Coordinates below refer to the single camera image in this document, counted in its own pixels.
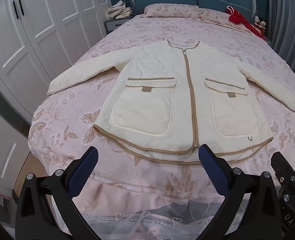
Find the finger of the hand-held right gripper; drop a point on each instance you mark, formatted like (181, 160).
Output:
(282, 167)

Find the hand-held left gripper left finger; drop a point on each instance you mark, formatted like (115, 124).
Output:
(85, 170)

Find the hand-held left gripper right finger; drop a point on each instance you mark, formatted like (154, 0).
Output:
(212, 170)

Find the cream quilted jacket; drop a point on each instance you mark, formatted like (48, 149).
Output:
(182, 100)

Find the pile of beige clothes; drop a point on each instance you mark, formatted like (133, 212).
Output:
(118, 11)

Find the white lace bed skirt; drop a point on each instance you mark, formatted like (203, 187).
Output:
(142, 220)

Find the white panelled door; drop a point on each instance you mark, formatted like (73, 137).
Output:
(2, 155)

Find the grey blue curtain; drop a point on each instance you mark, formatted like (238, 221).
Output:
(285, 17)

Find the stuffed toy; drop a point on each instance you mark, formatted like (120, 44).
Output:
(260, 23)

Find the white wardrobe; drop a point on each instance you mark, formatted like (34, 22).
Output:
(42, 30)

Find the grey nightstand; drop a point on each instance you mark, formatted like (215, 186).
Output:
(115, 25)

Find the red cloth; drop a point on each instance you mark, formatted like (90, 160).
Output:
(240, 20)

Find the pink floral bed cover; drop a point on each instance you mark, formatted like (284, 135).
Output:
(137, 30)

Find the pink floral pillow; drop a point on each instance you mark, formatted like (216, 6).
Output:
(171, 10)
(217, 17)

